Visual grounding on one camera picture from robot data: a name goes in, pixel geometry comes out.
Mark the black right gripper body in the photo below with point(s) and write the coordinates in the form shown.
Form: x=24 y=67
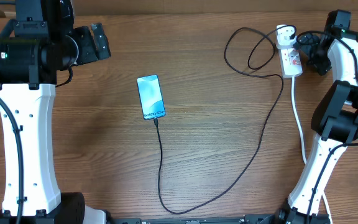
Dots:
x=312 y=54

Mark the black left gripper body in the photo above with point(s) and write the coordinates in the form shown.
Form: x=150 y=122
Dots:
x=82 y=49

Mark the blue Samsung Galaxy smartphone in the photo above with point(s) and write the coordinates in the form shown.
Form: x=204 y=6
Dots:
x=150 y=95

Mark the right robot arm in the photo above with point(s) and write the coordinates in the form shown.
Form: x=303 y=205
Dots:
x=334 y=121

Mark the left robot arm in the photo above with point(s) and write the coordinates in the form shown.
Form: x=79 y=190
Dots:
x=34 y=46

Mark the white charger plug adapter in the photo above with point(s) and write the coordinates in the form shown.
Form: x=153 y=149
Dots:
x=285 y=36

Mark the white power strip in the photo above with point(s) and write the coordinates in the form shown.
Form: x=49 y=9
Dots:
x=290 y=62

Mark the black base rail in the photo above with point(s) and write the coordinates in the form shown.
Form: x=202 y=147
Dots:
x=216 y=221

